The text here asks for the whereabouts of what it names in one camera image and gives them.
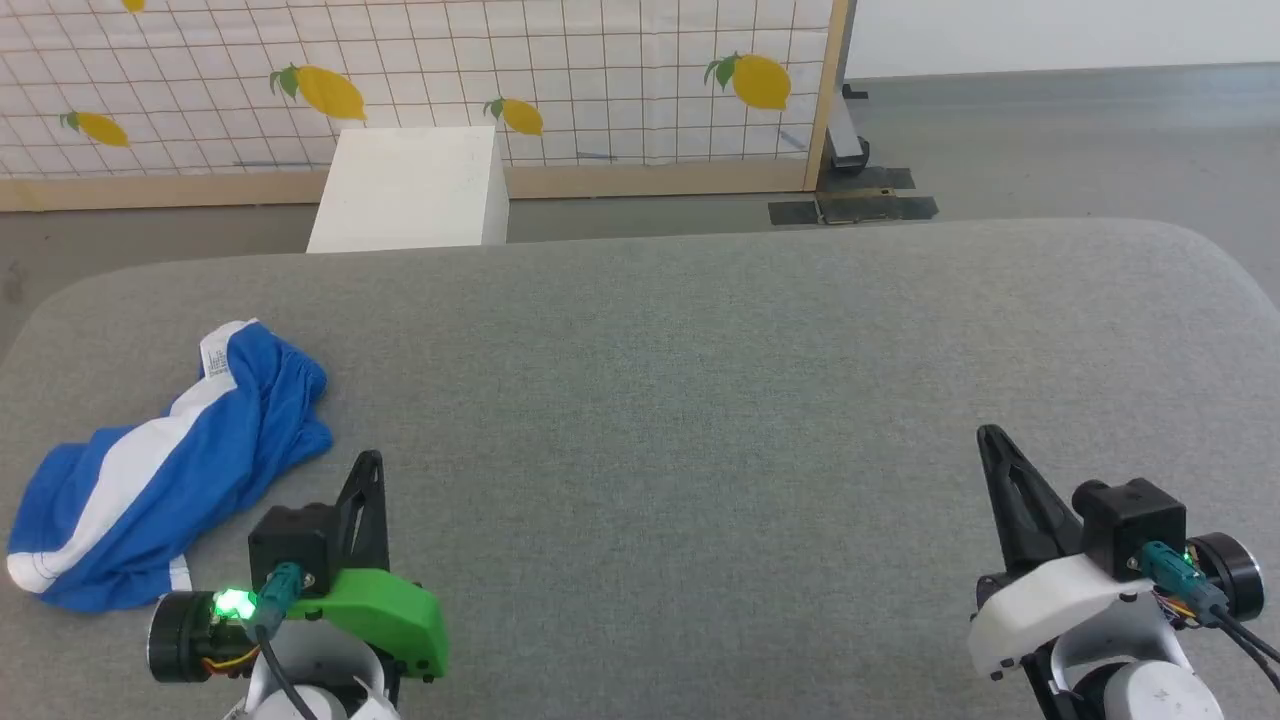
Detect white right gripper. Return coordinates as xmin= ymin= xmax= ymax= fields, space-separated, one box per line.
xmin=968 ymin=424 xmax=1153 ymax=683

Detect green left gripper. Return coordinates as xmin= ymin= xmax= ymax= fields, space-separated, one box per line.
xmin=288 ymin=450 xmax=450 ymax=683

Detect blue and white basketball shorts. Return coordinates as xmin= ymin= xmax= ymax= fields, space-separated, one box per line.
xmin=7 ymin=319 xmax=334 ymax=613

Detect white box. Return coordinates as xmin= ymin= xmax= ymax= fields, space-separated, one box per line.
xmin=306 ymin=126 xmax=509 ymax=254

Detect black floor plate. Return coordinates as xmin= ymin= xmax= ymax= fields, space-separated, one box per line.
xmin=768 ymin=165 xmax=939 ymax=227

